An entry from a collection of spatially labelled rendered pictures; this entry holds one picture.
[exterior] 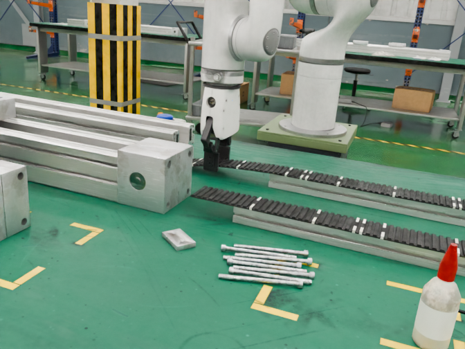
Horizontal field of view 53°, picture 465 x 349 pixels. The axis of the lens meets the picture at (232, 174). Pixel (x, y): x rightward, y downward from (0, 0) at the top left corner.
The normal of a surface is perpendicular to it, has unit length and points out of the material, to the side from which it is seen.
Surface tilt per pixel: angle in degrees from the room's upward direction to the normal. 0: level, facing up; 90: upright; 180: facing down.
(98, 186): 90
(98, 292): 0
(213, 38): 90
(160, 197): 90
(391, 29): 90
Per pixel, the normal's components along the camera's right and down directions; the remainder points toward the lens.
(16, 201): 0.93, 0.18
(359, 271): 0.07, -0.94
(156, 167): -0.37, 0.28
